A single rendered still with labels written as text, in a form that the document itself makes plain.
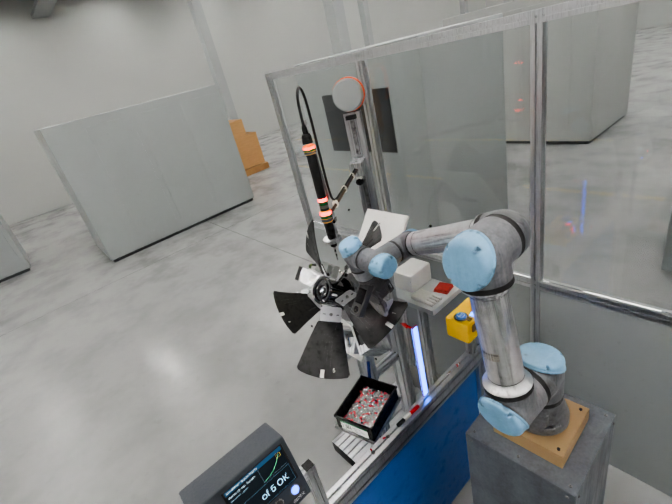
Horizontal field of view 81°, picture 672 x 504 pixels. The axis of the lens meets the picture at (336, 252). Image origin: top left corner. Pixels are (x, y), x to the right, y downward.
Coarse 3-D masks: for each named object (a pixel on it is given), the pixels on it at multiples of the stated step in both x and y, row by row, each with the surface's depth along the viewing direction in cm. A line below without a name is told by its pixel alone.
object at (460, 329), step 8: (464, 304) 158; (456, 312) 155; (464, 312) 154; (448, 320) 153; (456, 320) 151; (464, 320) 150; (472, 320) 149; (448, 328) 155; (456, 328) 152; (464, 328) 148; (456, 336) 154; (464, 336) 150; (472, 336) 151
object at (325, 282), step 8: (320, 280) 166; (328, 280) 161; (336, 280) 165; (344, 280) 170; (320, 288) 165; (328, 288) 162; (336, 288) 161; (344, 288) 167; (352, 288) 167; (320, 296) 163; (328, 296) 159; (336, 296) 161; (320, 304) 163; (328, 304) 163; (336, 304) 165
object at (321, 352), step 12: (324, 324) 164; (336, 324) 164; (312, 336) 164; (324, 336) 163; (336, 336) 163; (312, 348) 163; (324, 348) 162; (336, 348) 162; (300, 360) 164; (312, 360) 162; (324, 360) 161; (336, 360) 160; (312, 372) 161; (324, 372) 160; (336, 372) 159; (348, 372) 158
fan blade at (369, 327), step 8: (352, 304) 156; (368, 304) 154; (392, 304) 150; (400, 304) 148; (368, 312) 150; (376, 312) 149; (400, 312) 145; (352, 320) 150; (360, 320) 149; (368, 320) 147; (376, 320) 146; (384, 320) 145; (392, 320) 144; (360, 328) 146; (368, 328) 145; (376, 328) 144; (384, 328) 143; (392, 328) 142; (360, 336) 145; (368, 336) 143; (376, 336) 142; (384, 336) 141; (368, 344) 142; (376, 344) 141
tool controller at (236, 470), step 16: (256, 432) 105; (272, 432) 102; (240, 448) 102; (256, 448) 99; (272, 448) 98; (288, 448) 100; (224, 464) 98; (240, 464) 96; (256, 464) 95; (272, 464) 98; (288, 464) 100; (208, 480) 95; (224, 480) 93; (240, 480) 93; (256, 480) 95; (272, 480) 98; (288, 480) 100; (304, 480) 103; (192, 496) 92; (208, 496) 90; (224, 496) 91; (240, 496) 93; (256, 496) 95; (272, 496) 97; (288, 496) 100; (304, 496) 103
